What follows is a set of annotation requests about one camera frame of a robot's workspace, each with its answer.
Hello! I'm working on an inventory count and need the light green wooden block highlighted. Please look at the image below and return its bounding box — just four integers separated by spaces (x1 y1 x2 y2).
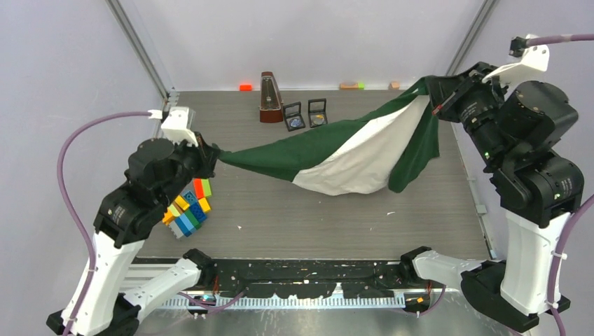
199 178 212 198

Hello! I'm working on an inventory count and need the tan and green block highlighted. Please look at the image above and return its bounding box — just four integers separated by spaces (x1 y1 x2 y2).
339 82 366 90

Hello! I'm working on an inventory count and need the pile of colourful toy bricks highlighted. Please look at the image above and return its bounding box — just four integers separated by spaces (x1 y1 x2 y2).
162 190 212 239

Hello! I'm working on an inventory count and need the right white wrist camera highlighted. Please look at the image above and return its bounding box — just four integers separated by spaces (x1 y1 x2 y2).
481 34 550 88

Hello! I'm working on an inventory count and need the black box with blue brooch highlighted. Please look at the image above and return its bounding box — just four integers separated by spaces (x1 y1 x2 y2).
282 101 305 132

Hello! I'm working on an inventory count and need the green and white t-shirt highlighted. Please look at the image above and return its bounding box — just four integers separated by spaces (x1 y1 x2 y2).
219 78 439 196

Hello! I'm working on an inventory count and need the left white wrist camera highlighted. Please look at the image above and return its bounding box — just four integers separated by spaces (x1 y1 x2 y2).
148 106 198 147

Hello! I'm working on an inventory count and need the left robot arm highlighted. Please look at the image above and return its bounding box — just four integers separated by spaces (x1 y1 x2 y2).
46 133 219 335

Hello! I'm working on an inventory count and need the brown wooden metronome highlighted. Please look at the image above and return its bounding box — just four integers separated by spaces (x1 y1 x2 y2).
259 71 283 123

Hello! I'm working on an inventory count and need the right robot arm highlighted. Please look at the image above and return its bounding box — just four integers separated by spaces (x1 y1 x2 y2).
399 62 585 333

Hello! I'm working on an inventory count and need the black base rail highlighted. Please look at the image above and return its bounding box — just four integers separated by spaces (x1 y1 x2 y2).
169 257 446 300

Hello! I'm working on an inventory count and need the red wooden block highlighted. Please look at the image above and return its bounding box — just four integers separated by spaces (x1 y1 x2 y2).
193 178 205 200

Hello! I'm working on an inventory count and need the red block at wall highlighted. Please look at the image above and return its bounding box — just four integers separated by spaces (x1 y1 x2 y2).
239 83 253 92

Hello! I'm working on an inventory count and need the black box with gold brooch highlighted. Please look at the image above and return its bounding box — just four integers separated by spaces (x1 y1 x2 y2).
308 98 329 128

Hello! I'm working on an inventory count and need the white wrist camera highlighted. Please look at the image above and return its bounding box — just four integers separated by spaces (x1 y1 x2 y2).
148 106 198 147
481 34 550 88

